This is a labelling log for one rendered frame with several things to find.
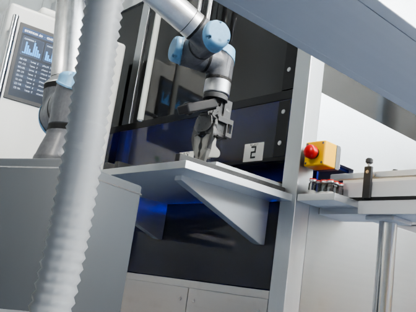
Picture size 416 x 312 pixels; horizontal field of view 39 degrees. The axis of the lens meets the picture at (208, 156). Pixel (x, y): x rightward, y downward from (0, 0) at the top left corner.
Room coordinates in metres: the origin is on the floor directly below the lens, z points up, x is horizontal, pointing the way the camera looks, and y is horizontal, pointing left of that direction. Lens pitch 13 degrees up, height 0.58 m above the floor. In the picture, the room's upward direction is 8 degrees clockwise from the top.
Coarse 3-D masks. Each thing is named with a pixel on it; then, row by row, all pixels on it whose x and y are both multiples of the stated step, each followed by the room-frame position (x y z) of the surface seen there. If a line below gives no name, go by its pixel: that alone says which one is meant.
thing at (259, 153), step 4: (248, 144) 1.81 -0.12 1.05; (252, 144) 1.80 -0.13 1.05; (256, 144) 1.79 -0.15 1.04; (260, 144) 1.77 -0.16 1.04; (248, 148) 1.81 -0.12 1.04; (252, 148) 1.80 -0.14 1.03; (256, 148) 1.78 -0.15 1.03; (260, 148) 1.77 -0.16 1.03; (244, 152) 1.83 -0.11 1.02; (248, 152) 1.81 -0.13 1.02; (256, 152) 1.78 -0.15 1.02; (260, 152) 1.77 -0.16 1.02; (244, 156) 1.82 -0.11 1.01; (248, 156) 1.81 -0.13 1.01; (252, 156) 1.80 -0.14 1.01; (256, 156) 1.78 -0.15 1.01; (260, 156) 1.77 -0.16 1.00; (244, 160) 1.82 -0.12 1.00; (248, 160) 1.81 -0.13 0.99; (252, 160) 1.79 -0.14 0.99; (256, 160) 1.78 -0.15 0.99; (260, 160) 1.77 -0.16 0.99
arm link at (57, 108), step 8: (64, 72) 1.25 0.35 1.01; (72, 72) 1.25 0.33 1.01; (56, 80) 1.27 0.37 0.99; (64, 80) 1.25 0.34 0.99; (72, 80) 1.24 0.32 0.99; (56, 88) 1.27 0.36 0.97; (64, 88) 1.24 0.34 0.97; (56, 96) 1.26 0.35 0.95; (64, 96) 1.24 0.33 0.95; (48, 104) 1.33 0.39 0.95; (56, 104) 1.25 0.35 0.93; (64, 104) 1.24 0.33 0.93; (48, 112) 1.33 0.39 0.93; (56, 112) 1.25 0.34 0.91; (64, 112) 1.24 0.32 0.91; (56, 120) 1.25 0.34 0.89; (64, 120) 1.24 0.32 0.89
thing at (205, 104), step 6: (186, 102) 1.51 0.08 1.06; (198, 102) 1.51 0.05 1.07; (204, 102) 1.53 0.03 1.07; (210, 102) 1.54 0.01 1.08; (216, 102) 1.56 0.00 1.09; (180, 108) 1.51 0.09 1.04; (186, 108) 1.50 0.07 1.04; (192, 108) 1.50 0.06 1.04; (198, 108) 1.51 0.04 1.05; (204, 108) 1.53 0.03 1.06; (180, 114) 1.52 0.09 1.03; (186, 114) 1.52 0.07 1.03
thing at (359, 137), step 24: (144, 24) 2.40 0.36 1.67; (264, 96) 1.78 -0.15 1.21; (288, 96) 1.70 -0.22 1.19; (168, 120) 2.17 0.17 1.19; (336, 120) 1.74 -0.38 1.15; (360, 120) 1.82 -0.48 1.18; (336, 144) 1.75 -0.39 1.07; (360, 144) 1.83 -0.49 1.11; (384, 144) 1.92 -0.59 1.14; (408, 144) 2.01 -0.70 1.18; (360, 168) 1.84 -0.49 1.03; (384, 168) 1.92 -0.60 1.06; (408, 168) 2.02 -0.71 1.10
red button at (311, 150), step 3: (306, 147) 1.58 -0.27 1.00; (309, 147) 1.58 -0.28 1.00; (312, 147) 1.57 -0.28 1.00; (315, 147) 1.57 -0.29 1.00; (306, 150) 1.58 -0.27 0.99; (309, 150) 1.58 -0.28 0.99; (312, 150) 1.57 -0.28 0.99; (315, 150) 1.57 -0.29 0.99; (306, 153) 1.58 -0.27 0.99; (309, 153) 1.58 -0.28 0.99; (312, 153) 1.57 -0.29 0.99; (315, 153) 1.57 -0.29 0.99; (306, 156) 1.58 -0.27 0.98; (309, 156) 1.58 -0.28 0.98; (312, 156) 1.58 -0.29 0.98; (315, 156) 1.58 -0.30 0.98
